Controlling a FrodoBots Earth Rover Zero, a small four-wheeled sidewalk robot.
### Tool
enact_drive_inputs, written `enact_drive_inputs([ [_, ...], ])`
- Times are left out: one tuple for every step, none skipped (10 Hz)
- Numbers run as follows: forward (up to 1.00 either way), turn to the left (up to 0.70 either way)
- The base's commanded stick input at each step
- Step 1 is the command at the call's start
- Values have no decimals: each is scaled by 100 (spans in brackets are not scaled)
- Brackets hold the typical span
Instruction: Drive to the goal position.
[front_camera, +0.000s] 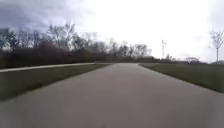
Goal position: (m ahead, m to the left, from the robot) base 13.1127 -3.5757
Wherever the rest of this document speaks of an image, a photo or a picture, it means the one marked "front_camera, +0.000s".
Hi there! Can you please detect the row of bare trees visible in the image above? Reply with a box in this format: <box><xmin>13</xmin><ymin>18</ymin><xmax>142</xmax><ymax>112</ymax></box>
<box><xmin>0</xmin><ymin>22</ymin><xmax>154</xmax><ymax>70</ymax></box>

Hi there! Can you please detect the grey concrete path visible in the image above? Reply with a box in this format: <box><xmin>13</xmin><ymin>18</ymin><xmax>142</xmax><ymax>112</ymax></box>
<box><xmin>0</xmin><ymin>62</ymin><xmax>224</xmax><ymax>128</ymax></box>

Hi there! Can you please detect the pale side path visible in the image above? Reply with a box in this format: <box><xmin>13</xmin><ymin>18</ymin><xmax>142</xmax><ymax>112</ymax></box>
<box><xmin>0</xmin><ymin>62</ymin><xmax>101</xmax><ymax>74</ymax></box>

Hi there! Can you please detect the bare young tree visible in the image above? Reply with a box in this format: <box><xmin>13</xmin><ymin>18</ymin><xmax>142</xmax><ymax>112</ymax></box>
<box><xmin>209</xmin><ymin>29</ymin><xmax>224</xmax><ymax>64</ymax></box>

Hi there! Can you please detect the grass strip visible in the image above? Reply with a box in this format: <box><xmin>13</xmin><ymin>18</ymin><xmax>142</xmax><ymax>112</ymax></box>
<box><xmin>0</xmin><ymin>63</ymin><xmax>111</xmax><ymax>102</ymax></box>
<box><xmin>139</xmin><ymin>62</ymin><xmax>224</xmax><ymax>94</ymax></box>

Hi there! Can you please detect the pole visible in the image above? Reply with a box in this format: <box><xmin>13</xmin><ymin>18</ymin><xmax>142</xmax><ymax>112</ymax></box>
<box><xmin>161</xmin><ymin>39</ymin><xmax>167</xmax><ymax>61</ymax></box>

